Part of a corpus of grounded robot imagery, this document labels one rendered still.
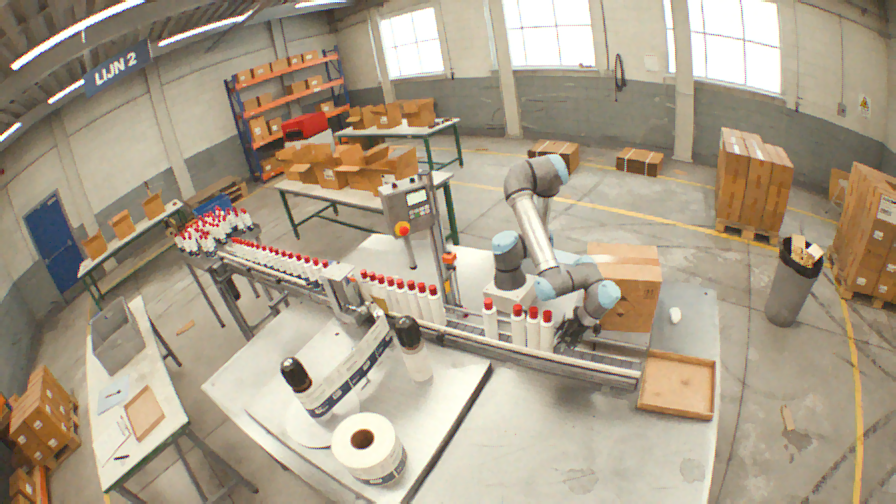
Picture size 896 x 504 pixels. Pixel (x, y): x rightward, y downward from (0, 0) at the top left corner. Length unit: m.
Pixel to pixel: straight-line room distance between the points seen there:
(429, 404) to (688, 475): 0.93
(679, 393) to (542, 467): 0.57
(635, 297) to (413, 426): 0.92
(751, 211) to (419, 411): 3.76
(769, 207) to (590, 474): 3.54
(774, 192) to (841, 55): 3.26
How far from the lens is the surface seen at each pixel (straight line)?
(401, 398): 1.38
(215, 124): 8.78
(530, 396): 1.37
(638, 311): 1.51
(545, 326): 1.31
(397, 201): 1.36
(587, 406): 1.36
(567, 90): 6.67
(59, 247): 8.71
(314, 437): 1.39
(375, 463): 1.09
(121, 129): 8.46
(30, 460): 4.80
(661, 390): 1.44
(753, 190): 4.18
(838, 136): 6.70
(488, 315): 1.37
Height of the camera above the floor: 1.96
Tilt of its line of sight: 32 degrees down
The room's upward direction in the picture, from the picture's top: 11 degrees counter-clockwise
